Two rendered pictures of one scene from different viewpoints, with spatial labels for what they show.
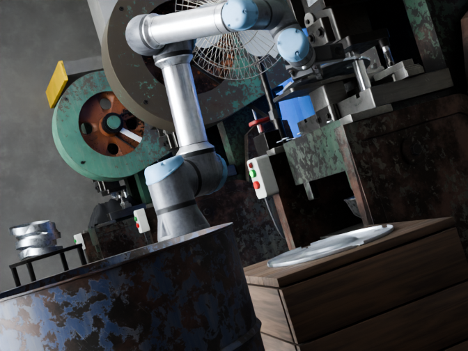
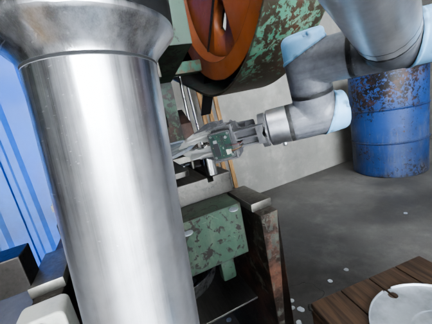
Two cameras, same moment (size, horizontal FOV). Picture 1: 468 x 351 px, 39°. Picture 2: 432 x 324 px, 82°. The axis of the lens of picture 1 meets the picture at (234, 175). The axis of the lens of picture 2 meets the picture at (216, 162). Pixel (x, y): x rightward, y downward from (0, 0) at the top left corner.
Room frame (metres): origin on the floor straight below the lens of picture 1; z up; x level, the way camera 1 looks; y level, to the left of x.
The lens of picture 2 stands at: (1.86, 0.25, 0.90)
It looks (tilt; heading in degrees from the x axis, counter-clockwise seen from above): 13 degrees down; 273
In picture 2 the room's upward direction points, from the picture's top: 11 degrees counter-clockwise
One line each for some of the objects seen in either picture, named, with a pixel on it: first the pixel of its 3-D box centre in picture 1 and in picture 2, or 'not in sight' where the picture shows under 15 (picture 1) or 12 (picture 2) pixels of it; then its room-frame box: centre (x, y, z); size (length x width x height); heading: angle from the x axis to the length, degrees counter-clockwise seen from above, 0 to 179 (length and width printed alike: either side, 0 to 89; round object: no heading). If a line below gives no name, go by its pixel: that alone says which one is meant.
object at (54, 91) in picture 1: (91, 76); not in sight; (7.88, 1.28, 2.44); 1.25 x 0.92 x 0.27; 24
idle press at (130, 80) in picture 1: (243, 134); not in sight; (3.86, -0.12, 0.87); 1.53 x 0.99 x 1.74; 112
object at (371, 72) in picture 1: (361, 81); not in sight; (2.12, -0.48, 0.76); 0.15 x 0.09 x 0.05; 24
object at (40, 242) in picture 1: (49, 275); not in sight; (4.59, 1.42, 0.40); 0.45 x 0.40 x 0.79; 36
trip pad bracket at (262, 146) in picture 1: (272, 157); (12, 297); (2.32, -0.15, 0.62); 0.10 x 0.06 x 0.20; 24
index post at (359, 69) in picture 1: (361, 74); (208, 158); (1.91, -0.44, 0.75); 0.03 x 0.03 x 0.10; 24
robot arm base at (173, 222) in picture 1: (180, 221); not in sight; (1.85, 0.18, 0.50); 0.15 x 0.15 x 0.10
